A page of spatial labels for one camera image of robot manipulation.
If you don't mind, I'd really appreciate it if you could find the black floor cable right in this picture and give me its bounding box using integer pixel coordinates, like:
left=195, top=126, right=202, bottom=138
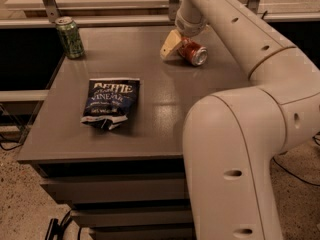
left=272, top=156, right=320, bottom=188

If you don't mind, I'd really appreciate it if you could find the grey drawer cabinet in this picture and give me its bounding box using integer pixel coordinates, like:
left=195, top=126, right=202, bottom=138
left=17, top=26, right=248, bottom=240

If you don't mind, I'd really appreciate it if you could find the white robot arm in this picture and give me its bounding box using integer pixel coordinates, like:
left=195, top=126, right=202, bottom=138
left=160, top=0, right=320, bottom=240

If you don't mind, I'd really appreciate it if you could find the green soda can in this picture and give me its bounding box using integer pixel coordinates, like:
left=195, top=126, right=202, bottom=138
left=55, top=16, right=84, bottom=59

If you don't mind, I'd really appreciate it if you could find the black plug bottom floor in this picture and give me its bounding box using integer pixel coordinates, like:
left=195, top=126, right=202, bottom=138
left=44, top=211, right=73, bottom=240

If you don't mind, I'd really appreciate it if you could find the black cable left floor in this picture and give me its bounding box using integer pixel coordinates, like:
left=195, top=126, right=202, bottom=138
left=0, top=132, right=24, bottom=152

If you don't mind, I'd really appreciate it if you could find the blue kettle chips bag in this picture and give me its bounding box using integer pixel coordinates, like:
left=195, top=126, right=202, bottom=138
left=81, top=78, right=140, bottom=130

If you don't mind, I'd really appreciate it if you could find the metal railing frame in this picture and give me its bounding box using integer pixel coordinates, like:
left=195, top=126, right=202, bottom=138
left=1, top=0, right=320, bottom=29

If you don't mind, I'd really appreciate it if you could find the red coke can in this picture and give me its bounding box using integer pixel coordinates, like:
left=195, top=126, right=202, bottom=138
left=178, top=37, right=208, bottom=66

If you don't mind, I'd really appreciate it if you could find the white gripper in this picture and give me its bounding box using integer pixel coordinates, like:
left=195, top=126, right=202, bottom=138
left=160, top=0, right=207, bottom=60

